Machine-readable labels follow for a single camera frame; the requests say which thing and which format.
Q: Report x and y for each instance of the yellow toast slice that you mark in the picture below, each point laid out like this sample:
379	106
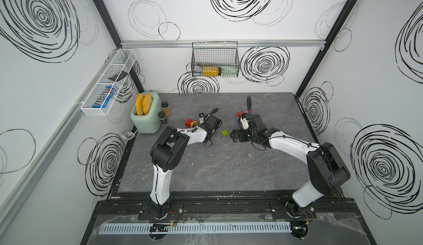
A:
147	103
139	105

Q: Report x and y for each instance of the dark pepper jar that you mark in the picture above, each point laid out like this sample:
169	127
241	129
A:
162	118

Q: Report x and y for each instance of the yellow item in basket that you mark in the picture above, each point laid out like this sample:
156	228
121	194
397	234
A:
211	71

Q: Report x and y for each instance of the yellow toast slice left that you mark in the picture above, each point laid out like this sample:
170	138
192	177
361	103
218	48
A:
139	105

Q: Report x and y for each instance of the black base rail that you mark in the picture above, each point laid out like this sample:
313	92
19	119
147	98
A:
279	204

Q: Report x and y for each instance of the lime green lego brick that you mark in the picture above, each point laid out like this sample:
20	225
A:
225	133

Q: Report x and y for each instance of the white slotted cable duct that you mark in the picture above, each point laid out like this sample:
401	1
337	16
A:
195	228

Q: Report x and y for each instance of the white wire wall shelf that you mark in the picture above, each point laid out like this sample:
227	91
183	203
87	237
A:
118	61

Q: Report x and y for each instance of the yellow toast slice right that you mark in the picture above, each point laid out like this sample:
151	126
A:
147	103

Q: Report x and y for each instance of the mint green toaster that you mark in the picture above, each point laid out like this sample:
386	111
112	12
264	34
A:
150	123

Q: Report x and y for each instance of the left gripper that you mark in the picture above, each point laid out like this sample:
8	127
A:
213	132

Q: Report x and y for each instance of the black remote control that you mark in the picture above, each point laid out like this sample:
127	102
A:
118	77

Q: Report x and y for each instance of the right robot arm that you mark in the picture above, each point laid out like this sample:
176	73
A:
326	168

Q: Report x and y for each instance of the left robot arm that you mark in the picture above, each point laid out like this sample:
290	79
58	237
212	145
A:
167	152

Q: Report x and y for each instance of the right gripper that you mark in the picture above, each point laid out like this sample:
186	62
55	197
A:
241	132

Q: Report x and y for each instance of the blue candy packet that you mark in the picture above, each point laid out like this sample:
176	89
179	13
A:
104	98

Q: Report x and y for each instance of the black wire wall basket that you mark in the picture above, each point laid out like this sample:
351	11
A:
222	54

